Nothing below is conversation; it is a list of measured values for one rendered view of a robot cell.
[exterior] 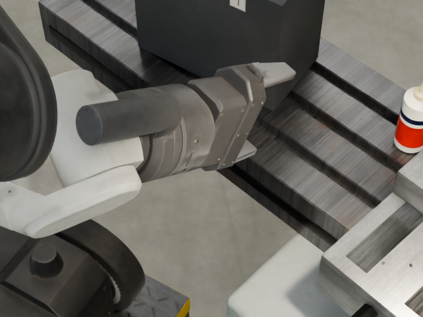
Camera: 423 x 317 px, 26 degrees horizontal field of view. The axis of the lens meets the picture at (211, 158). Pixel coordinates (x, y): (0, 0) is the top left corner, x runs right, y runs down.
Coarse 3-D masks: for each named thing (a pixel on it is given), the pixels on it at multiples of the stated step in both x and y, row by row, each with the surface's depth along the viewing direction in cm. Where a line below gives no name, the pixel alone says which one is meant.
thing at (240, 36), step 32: (160, 0) 117; (192, 0) 113; (224, 0) 110; (256, 0) 107; (288, 0) 106; (320, 0) 116; (160, 32) 122; (192, 32) 118; (224, 32) 114; (256, 32) 111; (288, 32) 111; (320, 32) 121; (192, 64) 123; (224, 64) 119; (288, 64) 116
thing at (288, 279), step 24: (264, 264) 115; (288, 264) 115; (312, 264) 115; (240, 288) 113; (264, 288) 113; (288, 288) 113; (312, 288) 113; (240, 312) 111; (264, 312) 111; (288, 312) 111; (312, 312) 111; (336, 312) 111
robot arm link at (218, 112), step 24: (216, 72) 94; (240, 72) 92; (192, 96) 88; (216, 96) 89; (240, 96) 91; (264, 96) 93; (192, 120) 86; (216, 120) 89; (240, 120) 92; (192, 144) 86; (216, 144) 92; (240, 144) 95; (192, 168) 89; (216, 168) 96
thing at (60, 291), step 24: (0, 240) 149; (24, 240) 149; (48, 240) 144; (0, 264) 146; (24, 264) 141; (48, 264) 138; (72, 264) 141; (96, 264) 143; (0, 288) 141; (24, 288) 139; (48, 288) 139; (72, 288) 140; (96, 288) 142; (0, 312) 138; (24, 312) 138; (48, 312) 138; (72, 312) 139; (96, 312) 146
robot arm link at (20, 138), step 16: (0, 48) 55; (0, 64) 54; (16, 64) 55; (0, 80) 53; (16, 80) 54; (0, 96) 53; (16, 96) 54; (0, 112) 53; (16, 112) 54; (32, 112) 55; (0, 128) 53; (16, 128) 54; (32, 128) 55; (0, 144) 53; (16, 144) 54; (0, 160) 54; (16, 160) 55; (0, 176) 56
